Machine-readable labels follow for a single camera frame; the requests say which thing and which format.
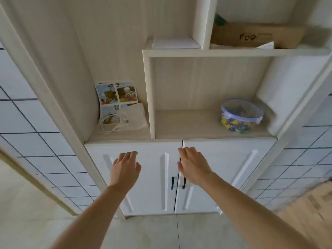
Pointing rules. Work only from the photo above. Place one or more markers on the white folded cloth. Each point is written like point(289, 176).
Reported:
point(136, 115)

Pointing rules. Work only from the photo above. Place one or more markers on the cartoon picture sheet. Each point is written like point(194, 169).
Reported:
point(124, 93)

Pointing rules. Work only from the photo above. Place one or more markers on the white cabinet door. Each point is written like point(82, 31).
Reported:
point(228, 158)
point(147, 173)

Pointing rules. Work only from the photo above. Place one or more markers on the white paper slip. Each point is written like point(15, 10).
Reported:
point(265, 46)

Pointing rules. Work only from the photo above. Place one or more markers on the person's right forearm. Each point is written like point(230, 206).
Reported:
point(246, 212)

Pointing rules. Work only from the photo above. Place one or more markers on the clear container of toy blocks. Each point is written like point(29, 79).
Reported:
point(241, 116)

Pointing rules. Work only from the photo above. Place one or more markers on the white wooden cabinet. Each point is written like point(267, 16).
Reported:
point(181, 82)

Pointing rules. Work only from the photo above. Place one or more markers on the brown cardboard box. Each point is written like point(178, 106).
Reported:
point(259, 34)

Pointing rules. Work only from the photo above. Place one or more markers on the person's left forearm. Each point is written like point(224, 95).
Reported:
point(96, 217)

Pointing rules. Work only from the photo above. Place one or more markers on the person's right hand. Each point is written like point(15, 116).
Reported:
point(194, 165)

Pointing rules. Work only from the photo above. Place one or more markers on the person's left hand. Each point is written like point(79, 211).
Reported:
point(124, 168)

